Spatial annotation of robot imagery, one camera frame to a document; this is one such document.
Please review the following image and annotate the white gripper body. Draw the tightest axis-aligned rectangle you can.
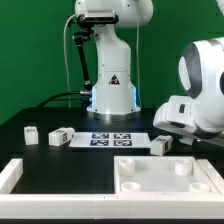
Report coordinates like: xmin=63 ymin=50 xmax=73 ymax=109
xmin=153 ymin=95 xmax=197 ymax=136

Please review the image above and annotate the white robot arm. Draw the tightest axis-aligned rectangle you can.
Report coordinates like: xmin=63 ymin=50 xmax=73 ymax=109
xmin=75 ymin=0 xmax=224 ymax=147

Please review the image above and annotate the white tag base sheet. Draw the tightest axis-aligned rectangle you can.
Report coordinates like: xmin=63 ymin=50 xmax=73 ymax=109
xmin=70 ymin=132 xmax=151 ymax=148

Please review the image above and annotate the white U-shaped obstacle fence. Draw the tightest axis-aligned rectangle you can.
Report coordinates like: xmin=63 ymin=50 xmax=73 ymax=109
xmin=0 ymin=159 xmax=224 ymax=219

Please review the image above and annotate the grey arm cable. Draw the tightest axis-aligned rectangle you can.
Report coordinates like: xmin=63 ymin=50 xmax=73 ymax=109
xmin=135 ymin=23 xmax=142 ymax=108

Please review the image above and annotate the grey camera cable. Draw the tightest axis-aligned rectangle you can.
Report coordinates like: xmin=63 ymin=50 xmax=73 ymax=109
xmin=63 ymin=13 xmax=78 ymax=109

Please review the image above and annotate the black base cable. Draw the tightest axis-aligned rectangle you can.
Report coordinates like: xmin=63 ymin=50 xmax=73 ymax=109
xmin=37 ymin=89 xmax=92 ymax=108

